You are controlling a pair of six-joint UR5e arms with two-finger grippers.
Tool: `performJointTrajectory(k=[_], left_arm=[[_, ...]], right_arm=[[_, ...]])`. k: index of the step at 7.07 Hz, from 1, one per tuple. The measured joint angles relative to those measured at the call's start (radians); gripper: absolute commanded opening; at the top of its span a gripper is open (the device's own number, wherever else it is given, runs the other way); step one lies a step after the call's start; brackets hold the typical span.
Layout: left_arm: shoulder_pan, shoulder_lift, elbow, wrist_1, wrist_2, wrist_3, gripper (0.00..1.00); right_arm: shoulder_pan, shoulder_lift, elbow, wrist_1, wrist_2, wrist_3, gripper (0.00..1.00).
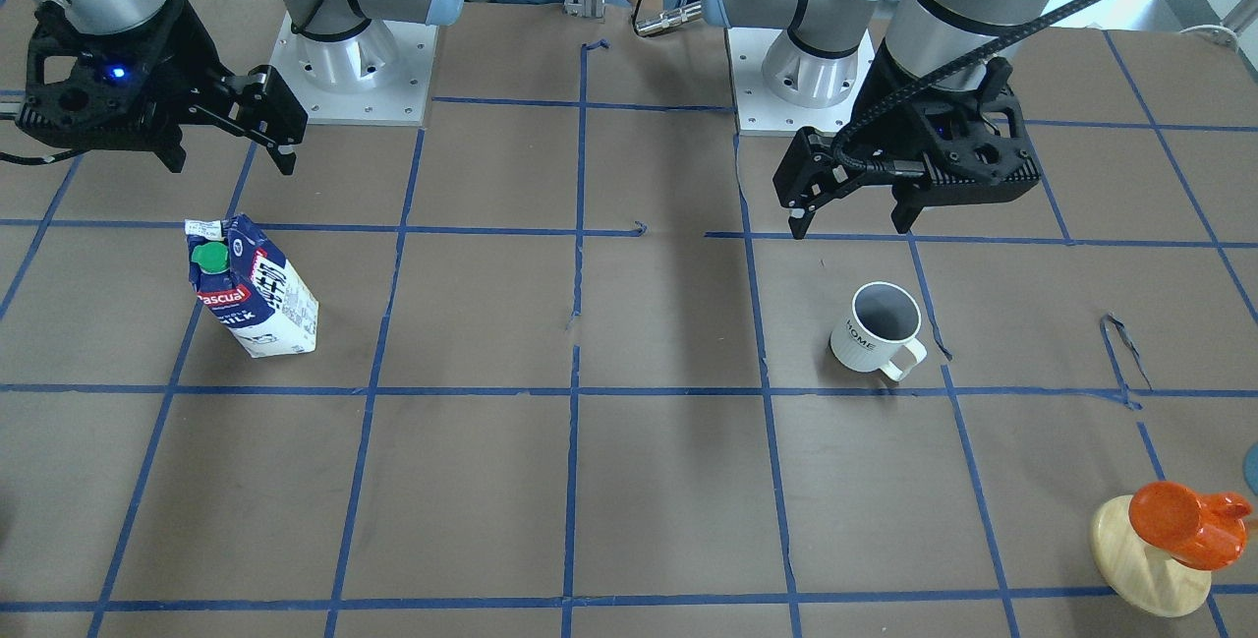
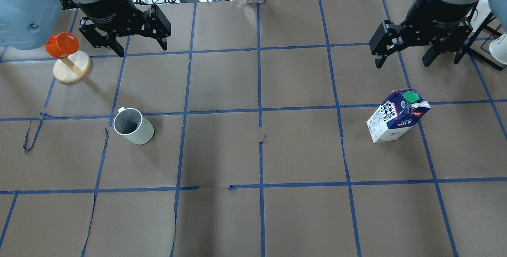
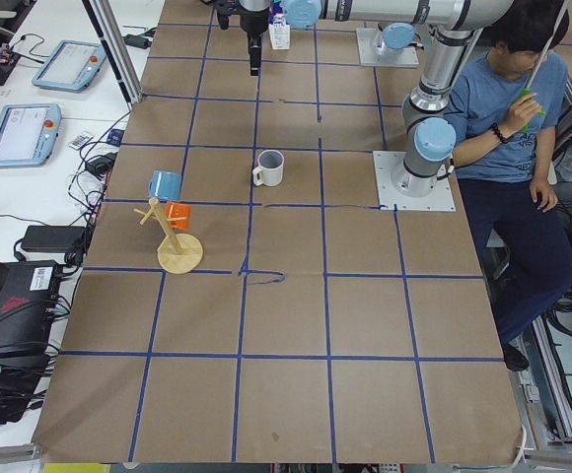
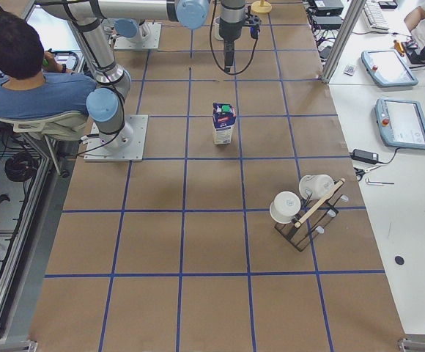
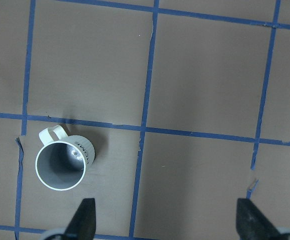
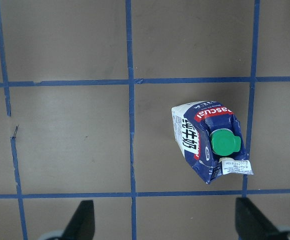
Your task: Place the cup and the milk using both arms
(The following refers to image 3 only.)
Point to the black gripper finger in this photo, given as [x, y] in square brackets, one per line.
[255, 53]

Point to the blue white milk carton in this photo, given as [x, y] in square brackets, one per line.
[278, 28]

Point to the white grey mug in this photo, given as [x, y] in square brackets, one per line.
[269, 168]

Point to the blue mug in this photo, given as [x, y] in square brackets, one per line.
[165, 185]

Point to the upper blue teach pendant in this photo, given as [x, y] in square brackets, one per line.
[71, 67]

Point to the blue teach pendant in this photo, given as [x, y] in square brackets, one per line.
[28, 133]
[71, 67]

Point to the orange mug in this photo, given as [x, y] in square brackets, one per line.
[178, 215]

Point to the white remote control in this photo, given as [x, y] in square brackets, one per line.
[82, 139]

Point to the lower blue teach pendant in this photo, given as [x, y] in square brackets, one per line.
[28, 133]

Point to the person in blue shirt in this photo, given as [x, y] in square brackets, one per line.
[504, 108]

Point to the black power adapter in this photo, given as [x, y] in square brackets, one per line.
[52, 238]

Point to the black computer box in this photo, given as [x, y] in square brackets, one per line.
[28, 291]

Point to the aluminium frame post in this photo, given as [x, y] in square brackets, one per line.
[103, 20]

